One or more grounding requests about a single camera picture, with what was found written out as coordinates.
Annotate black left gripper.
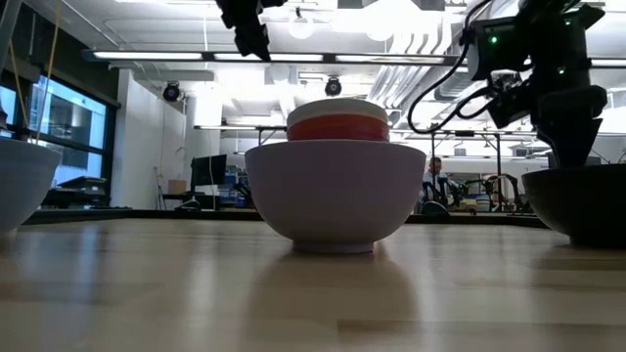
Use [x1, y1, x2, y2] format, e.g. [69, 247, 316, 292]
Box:
[214, 0, 290, 63]

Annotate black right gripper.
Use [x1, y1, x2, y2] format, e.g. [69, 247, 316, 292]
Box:
[529, 84, 609, 169]

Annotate black bowl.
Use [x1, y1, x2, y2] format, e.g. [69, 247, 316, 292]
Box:
[520, 163, 626, 248]

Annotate white bowl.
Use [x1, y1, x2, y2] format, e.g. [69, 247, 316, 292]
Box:
[286, 97, 390, 123]

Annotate orange-red bowl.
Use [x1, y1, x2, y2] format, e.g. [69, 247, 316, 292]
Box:
[286, 114, 391, 143]

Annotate lavender bowl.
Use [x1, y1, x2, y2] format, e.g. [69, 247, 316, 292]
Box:
[244, 140, 427, 254]

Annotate blue bowl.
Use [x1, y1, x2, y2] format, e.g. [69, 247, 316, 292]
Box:
[0, 138, 63, 235]

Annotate round white ceiling lamp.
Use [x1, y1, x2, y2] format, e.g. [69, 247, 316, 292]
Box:
[287, 7, 315, 40]

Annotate background robot workstation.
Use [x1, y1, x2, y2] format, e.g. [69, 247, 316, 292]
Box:
[459, 173, 532, 215]

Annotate long ceiling light bar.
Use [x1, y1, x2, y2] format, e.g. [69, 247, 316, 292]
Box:
[80, 48, 626, 68]

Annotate black-framed background table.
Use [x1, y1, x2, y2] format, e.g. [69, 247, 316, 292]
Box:
[256, 125, 505, 167]

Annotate black computer monitor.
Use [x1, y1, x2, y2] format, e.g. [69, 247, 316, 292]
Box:
[189, 154, 229, 188]

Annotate person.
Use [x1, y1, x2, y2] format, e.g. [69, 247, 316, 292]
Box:
[419, 155, 454, 215]

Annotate large dark-framed window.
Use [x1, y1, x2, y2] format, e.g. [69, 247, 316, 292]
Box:
[0, 72, 118, 190]

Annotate black background desk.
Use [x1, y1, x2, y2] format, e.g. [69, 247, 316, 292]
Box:
[41, 176, 109, 210]

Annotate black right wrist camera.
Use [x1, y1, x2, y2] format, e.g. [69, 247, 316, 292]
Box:
[486, 80, 535, 129]

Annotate silver ceiling ventilation duct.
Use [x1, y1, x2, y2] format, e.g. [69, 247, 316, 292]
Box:
[432, 0, 490, 102]

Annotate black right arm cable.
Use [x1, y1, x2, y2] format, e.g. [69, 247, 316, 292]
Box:
[407, 0, 495, 136]

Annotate yellow cable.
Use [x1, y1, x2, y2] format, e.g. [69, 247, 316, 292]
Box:
[36, 0, 63, 146]

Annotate black aluminium table frame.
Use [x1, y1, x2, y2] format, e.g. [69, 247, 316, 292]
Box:
[22, 208, 552, 227]

